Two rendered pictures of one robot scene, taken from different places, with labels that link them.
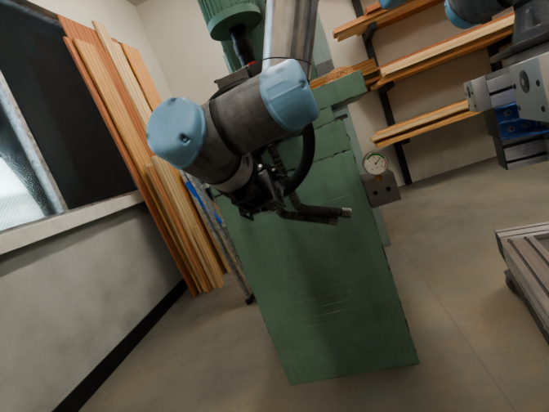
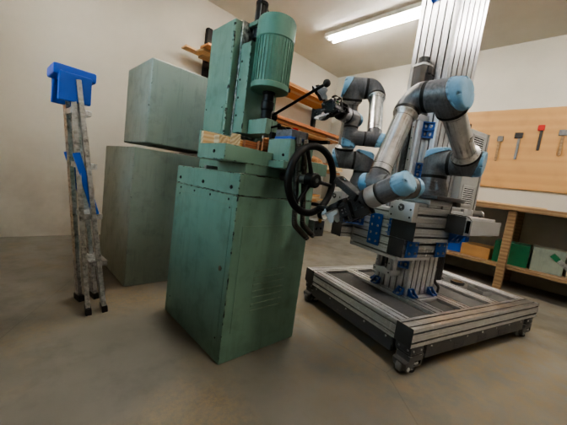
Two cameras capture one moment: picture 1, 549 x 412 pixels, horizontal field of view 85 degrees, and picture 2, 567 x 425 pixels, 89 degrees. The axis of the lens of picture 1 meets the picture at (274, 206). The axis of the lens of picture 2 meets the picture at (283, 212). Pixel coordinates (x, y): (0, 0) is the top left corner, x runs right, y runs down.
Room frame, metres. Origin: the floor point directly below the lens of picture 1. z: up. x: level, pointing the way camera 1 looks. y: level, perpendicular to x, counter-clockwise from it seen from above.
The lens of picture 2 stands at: (0.19, 1.03, 0.79)
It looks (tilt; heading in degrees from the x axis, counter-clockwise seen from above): 6 degrees down; 302
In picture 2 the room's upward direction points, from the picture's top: 8 degrees clockwise
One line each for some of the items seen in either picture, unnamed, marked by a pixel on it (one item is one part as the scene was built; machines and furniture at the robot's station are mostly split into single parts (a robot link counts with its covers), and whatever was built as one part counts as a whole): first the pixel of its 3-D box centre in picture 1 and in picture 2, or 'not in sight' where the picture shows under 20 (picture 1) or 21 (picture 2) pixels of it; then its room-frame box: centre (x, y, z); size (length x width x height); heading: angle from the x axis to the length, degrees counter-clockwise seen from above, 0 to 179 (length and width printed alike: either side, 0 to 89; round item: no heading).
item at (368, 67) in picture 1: (293, 98); not in sight; (1.03, -0.18, 0.92); 0.54 x 0.02 x 0.04; 76
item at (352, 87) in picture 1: (264, 123); (275, 162); (0.95, -0.06, 0.87); 0.61 x 0.30 x 0.06; 76
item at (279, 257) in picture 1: (319, 248); (234, 258); (1.17, -0.11, 0.35); 0.58 x 0.45 x 0.71; 166
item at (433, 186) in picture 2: not in sight; (432, 185); (0.36, -0.59, 0.87); 0.15 x 0.15 x 0.10
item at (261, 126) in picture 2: not in sight; (261, 129); (1.07, -0.09, 1.02); 0.14 x 0.07 x 0.09; 166
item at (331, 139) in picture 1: (287, 154); (242, 182); (1.17, -0.11, 0.76); 0.57 x 0.45 x 0.09; 166
